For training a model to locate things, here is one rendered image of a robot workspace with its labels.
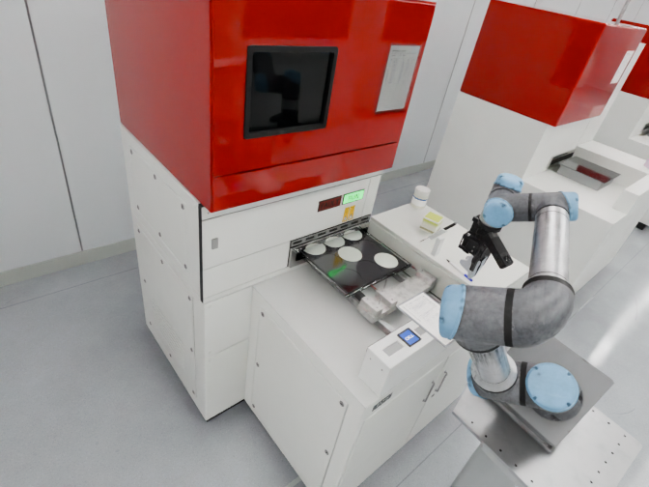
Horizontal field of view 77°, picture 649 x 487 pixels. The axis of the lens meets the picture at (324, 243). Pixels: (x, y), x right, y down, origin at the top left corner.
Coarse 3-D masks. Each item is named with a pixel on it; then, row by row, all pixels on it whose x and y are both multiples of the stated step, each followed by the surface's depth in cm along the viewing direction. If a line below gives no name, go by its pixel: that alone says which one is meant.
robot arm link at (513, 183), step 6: (504, 174) 116; (510, 174) 117; (498, 180) 115; (504, 180) 114; (510, 180) 114; (516, 180) 114; (498, 186) 115; (504, 186) 114; (510, 186) 113; (516, 186) 113; (516, 192) 114
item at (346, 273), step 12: (348, 240) 178; (360, 240) 179; (372, 240) 181; (324, 252) 168; (336, 252) 169; (372, 252) 173; (384, 252) 174; (324, 264) 162; (336, 264) 163; (348, 264) 164; (360, 264) 165; (372, 264) 167; (336, 276) 156; (348, 276) 158; (360, 276) 159; (372, 276) 160; (348, 288) 152
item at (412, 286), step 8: (408, 280) 165; (416, 280) 165; (392, 288) 159; (400, 288) 160; (408, 288) 161; (416, 288) 161; (424, 288) 162; (432, 288) 166; (400, 296) 156; (408, 296) 157; (360, 304) 149; (384, 304) 151; (360, 312) 149; (368, 312) 146; (384, 312) 148; (368, 320) 146; (376, 320) 146
